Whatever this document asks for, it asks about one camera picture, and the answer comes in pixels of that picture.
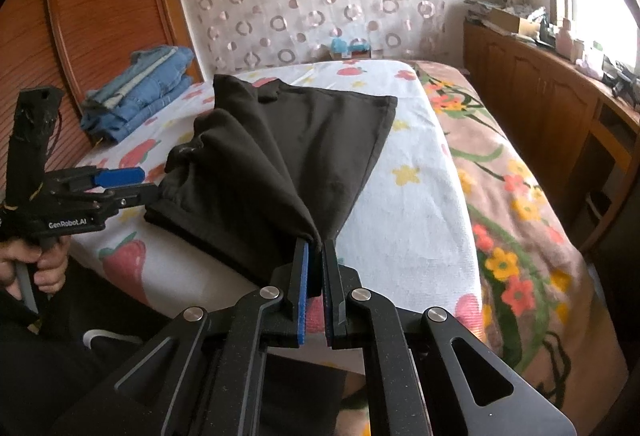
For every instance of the folded dark blue jeans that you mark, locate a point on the folded dark blue jeans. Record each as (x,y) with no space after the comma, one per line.
(135,113)

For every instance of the person's left hand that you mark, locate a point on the person's left hand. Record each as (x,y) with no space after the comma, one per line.
(49,272)

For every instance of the strawberry print white blanket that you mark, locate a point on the strawberry print white blanket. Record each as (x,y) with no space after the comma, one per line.
(410,216)

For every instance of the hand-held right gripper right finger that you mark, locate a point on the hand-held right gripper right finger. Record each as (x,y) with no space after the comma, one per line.
(330,298)

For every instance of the wooden headboard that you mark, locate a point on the wooden headboard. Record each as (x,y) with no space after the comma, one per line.
(100,1)

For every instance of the black pants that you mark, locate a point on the black pants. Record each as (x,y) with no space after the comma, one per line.
(280,156)

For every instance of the pink container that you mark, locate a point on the pink container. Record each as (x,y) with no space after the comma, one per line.
(565,40)

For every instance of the folded light blue jeans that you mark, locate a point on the folded light blue jeans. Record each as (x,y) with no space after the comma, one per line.
(142,71)

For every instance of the black tool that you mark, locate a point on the black tool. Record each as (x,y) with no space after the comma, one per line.
(622,81)

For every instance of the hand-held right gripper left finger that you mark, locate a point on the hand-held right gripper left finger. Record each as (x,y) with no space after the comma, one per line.
(302,301)

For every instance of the floral beige blanket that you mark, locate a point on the floral beige blanket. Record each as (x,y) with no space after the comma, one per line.
(520,226)

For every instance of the cardboard box with blue cloth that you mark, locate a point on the cardboard box with blue cloth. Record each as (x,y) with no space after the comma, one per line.
(347,47)

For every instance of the wooden cabinet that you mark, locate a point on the wooden cabinet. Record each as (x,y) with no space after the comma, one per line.
(540,106)

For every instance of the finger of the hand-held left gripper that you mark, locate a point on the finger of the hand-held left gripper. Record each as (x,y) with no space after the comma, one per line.
(120,176)
(132,197)

